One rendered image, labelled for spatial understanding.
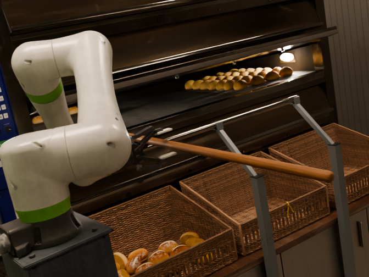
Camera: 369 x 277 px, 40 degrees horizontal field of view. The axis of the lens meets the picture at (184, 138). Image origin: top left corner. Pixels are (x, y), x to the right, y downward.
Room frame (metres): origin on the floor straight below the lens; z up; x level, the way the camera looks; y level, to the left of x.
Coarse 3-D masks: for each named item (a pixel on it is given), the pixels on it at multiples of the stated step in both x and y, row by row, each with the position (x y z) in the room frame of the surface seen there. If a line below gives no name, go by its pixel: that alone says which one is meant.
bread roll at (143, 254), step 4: (140, 248) 2.23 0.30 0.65; (132, 252) 2.20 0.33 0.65; (136, 252) 2.20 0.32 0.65; (140, 252) 2.20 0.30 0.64; (144, 252) 2.21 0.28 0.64; (128, 256) 2.20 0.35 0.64; (132, 256) 2.19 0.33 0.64; (136, 256) 2.19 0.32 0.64; (140, 256) 2.19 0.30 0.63; (144, 256) 2.20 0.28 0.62; (128, 260) 2.19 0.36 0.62; (144, 260) 2.20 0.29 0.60
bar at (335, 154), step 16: (256, 112) 2.34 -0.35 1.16; (304, 112) 2.43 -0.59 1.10; (208, 128) 2.19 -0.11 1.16; (320, 128) 2.36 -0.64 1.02; (336, 144) 2.28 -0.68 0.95; (336, 160) 2.27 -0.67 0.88; (256, 176) 2.04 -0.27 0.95; (336, 176) 2.28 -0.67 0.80; (256, 192) 2.03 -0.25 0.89; (336, 192) 2.29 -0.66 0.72; (256, 208) 2.05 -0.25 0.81; (272, 240) 2.04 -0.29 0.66; (352, 240) 2.29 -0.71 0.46; (272, 256) 2.03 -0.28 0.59; (352, 256) 2.28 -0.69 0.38; (272, 272) 2.03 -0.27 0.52; (352, 272) 2.28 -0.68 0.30
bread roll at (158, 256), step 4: (156, 252) 2.16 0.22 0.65; (160, 252) 2.17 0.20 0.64; (164, 252) 2.17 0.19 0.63; (152, 256) 2.15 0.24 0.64; (156, 256) 2.15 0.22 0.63; (160, 256) 2.15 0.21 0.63; (164, 256) 2.16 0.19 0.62; (168, 256) 2.18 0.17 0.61; (148, 260) 2.16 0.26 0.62; (152, 260) 2.14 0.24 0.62; (156, 260) 2.14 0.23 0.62; (160, 260) 2.14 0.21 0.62
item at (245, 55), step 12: (312, 36) 2.88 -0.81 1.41; (324, 36) 2.92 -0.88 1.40; (264, 48) 2.69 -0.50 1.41; (276, 48) 2.73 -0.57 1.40; (216, 60) 2.53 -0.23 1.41; (228, 60) 2.57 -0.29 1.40; (240, 60) 2.82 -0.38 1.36; (168, 72) 2.39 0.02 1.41; (180, 72) 2.42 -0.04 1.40; (192, 72) 2.60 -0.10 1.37; (120, 84) 2.26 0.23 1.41; (132, 84) 2.28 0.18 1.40; (144, 84) 2.45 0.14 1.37; (72, 96) 2.14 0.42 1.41
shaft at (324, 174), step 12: (156, 144) 1.94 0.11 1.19; (168, 144) 1.87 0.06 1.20; (180, 144) 1.81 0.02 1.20; (216, 156) 1.61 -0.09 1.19; (228, 156) 1.56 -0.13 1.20; (240, 156) 1.52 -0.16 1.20; (252, 156) 1.48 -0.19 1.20; (264, 168) 1.42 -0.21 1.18; (276, 168) 1.37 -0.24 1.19; (288, 168) 1.33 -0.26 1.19; (300, 168) 1.30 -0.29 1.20; (312, 168) 1.27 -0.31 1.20; (324, 180) 1.23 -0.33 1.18
